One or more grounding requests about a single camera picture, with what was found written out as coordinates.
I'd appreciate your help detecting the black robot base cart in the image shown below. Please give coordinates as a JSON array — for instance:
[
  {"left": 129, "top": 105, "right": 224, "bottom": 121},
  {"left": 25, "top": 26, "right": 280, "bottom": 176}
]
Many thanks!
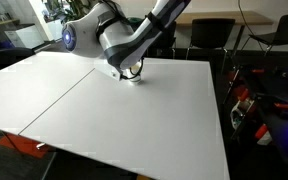
[{"left": 225, "top": 63, "right": 288, "bottom": 180}]

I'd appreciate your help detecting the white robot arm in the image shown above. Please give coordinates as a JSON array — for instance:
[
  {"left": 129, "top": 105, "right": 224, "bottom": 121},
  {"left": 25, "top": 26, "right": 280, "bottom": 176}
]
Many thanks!
[{"left": 62, "top": 0, "right": 191, "bottom": 81}]

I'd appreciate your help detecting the white paper cup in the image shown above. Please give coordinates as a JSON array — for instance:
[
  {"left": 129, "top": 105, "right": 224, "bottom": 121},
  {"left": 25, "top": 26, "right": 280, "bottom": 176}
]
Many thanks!
[{"left": 126, "top": 63, "right": 142, "bottom": 85}]

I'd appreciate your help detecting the black chair at desk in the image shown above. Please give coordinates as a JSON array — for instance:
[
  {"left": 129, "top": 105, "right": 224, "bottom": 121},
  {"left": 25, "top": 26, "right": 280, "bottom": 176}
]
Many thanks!
[{"left": 186, "top": 18, "right": 235, "bottom": 70}]

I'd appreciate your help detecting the green potted plant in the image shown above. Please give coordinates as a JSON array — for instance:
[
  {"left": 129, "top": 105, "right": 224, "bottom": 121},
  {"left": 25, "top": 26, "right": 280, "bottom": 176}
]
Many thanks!
[{"left": 42, "top": 0, "right": 98, "bottom": 24}]

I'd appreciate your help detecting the wooden desk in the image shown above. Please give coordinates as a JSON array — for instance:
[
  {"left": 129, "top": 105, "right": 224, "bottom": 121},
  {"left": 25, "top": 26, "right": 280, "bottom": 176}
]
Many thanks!
[{"left": 176, "top": 11, "right": 273, "bottom": 26}]

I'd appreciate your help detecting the white cabinet in hallway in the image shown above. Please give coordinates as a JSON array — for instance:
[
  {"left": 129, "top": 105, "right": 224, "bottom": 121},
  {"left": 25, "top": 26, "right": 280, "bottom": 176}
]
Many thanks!
[{"left": 5, "top": 25, "right": 44, "bottom": 49}]

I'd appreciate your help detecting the orange clamp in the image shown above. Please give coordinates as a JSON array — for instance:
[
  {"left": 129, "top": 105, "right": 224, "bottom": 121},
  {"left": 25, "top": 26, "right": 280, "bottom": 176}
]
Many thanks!
[{"left": 274, "top": 103, "right": 288, "bottom": 110}]

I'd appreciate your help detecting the black chair far right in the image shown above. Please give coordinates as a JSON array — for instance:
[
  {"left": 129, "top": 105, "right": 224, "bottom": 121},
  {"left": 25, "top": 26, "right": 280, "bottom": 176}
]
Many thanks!
[{"left": 249, "top": 14, "right": 288, "bottom": 54}]

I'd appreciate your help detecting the black cable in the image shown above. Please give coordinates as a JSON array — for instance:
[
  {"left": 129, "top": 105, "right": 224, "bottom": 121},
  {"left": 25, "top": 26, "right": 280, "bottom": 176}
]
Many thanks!
[{"left": 237, "top": 0, "right": 256, "bottom": 36}]

